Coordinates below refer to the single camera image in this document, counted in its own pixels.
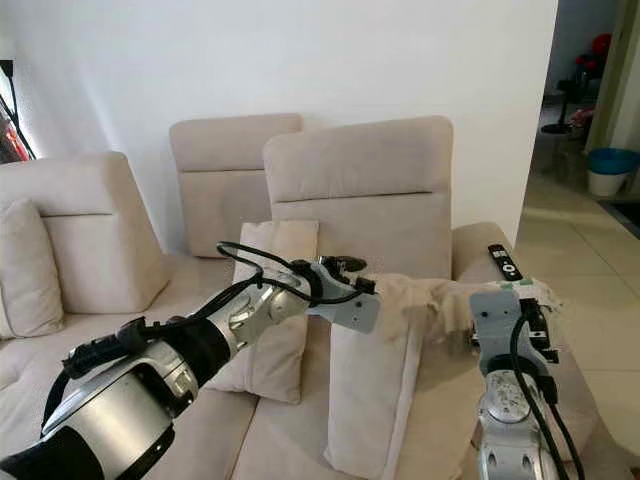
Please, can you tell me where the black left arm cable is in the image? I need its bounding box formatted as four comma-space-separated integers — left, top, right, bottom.
40, 241, 373, 441

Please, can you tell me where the black remote control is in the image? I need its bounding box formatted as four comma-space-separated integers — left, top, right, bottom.
487, 243, 525, 282

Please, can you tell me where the wide beige sofa backrest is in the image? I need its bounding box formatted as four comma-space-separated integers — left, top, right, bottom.
262, 116, 455, 283

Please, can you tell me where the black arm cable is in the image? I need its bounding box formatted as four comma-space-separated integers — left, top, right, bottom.
40, 241, 373, 441
510, 315, 589, 479

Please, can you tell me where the beige fabric sofa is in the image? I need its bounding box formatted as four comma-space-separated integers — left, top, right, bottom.
0, 113, 606, 480

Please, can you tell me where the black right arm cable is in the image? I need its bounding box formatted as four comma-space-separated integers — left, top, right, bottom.
510, 315, 589, 479

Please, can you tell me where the olive wooden door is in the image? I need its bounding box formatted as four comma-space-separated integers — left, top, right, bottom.
588, 0, 640, 153

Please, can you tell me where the narrow beige sofa backrest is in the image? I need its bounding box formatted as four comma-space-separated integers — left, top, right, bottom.
168, 113, 304, 260

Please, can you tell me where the red flower bunch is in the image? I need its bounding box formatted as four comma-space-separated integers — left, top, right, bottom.
588, 34, 614, 61

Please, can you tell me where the beige sofa armrest bolster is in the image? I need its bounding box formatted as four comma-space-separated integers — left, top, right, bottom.
448, 222, 603, 471

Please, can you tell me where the dark doormat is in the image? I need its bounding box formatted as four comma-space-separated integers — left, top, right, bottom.
598, 199, 640, 239

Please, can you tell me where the red hanging ornament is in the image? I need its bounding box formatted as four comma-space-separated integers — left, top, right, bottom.
4, 118, 31, 163

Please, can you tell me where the white bin with blue bag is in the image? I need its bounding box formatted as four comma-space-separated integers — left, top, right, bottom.
586, 148, 640, 198

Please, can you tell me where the black standing fan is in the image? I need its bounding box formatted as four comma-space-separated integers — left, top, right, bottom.
541, 72, 577, 137

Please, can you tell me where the wedge-shaped beige sofa backrest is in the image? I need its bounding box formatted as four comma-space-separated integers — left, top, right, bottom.
0, 152, 172, 317

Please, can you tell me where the black floor lamp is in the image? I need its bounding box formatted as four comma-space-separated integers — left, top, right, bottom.
0, 60, 38, 161

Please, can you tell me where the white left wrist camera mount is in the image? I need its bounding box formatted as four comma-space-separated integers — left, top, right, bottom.
309, 255, 382, 335

